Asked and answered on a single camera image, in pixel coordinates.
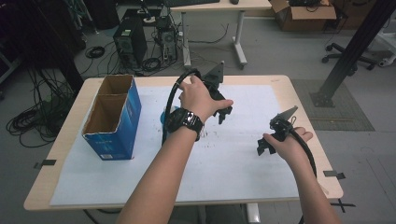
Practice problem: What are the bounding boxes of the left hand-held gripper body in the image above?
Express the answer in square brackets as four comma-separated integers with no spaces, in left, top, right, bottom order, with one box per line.
[201,61,233,118]

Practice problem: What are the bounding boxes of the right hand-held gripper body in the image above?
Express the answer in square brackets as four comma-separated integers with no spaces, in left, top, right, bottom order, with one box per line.
[263,105,299,145]

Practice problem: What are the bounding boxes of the person's right hand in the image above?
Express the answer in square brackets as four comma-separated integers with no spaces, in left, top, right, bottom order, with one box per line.
[262,126,314,171]

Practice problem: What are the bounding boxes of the person's left hand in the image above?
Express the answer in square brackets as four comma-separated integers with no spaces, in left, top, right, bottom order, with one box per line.
[178,75,234,124]

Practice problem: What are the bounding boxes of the black wristwatch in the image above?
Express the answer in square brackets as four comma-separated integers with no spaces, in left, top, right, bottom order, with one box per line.
[165,107,205,142]

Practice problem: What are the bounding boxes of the small blue object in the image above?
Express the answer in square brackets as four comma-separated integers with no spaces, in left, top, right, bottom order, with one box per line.
[160,105,181,126]

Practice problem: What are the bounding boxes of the dark grey floor mat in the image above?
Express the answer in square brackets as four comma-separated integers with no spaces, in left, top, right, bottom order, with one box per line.
[290,78,376,133]

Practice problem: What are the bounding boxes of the open grey computer tower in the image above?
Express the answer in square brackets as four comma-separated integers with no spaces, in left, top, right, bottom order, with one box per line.
[155,15,178,63]

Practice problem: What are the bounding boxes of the white table leg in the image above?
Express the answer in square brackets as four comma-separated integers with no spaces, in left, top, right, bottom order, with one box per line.
[246,203,262,224]

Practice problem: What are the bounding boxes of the black tape strip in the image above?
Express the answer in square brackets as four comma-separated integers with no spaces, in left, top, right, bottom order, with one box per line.
[322,170,347,180]
[33,159,58,170]

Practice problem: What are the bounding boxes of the white desk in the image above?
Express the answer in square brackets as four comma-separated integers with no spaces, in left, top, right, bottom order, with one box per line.
[169,0,274,71]

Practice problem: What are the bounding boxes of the black keyboard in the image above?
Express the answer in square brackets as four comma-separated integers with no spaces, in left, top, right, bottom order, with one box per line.
[163,0,221,8]

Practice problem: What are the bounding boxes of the black tape cross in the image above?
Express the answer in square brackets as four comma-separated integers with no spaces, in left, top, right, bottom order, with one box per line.
[330,199,357,214]

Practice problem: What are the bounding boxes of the black office chair base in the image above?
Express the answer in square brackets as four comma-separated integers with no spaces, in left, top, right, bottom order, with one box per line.
[321,42,378,72]

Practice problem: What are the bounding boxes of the black computer tower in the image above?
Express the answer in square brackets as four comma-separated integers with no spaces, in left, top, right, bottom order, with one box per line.
[112,16,149,70]

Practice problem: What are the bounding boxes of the blue cardboard box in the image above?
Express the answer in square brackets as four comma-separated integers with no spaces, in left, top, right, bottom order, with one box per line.
[81,74,143,161]

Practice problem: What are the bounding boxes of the brown cardboard box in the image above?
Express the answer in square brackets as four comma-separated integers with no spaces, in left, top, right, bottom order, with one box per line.
[269,0,338,33]

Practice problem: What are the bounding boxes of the dark curtain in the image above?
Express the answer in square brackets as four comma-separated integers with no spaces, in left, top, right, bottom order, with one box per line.
[0,0,87,94]

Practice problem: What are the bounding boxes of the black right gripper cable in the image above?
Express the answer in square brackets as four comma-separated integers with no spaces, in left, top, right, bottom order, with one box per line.
[289,126,318,180]

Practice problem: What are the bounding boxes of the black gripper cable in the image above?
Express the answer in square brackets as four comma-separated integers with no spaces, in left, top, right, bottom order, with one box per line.
[161,68,203,147]
[289,126,318,180]

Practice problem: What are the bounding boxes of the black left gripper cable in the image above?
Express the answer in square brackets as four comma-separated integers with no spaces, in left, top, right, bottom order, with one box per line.
[161,68,203,147]

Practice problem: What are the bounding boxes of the black metal post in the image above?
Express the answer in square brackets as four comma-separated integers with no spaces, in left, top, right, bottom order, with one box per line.
[309,0,396,108]

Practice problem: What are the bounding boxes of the coiled black cable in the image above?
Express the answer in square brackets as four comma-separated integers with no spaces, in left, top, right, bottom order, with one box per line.
[84,45,106,60]

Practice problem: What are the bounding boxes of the bundle of black floor cables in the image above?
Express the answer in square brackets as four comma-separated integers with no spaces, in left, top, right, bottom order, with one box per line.
[5,66,78,149]

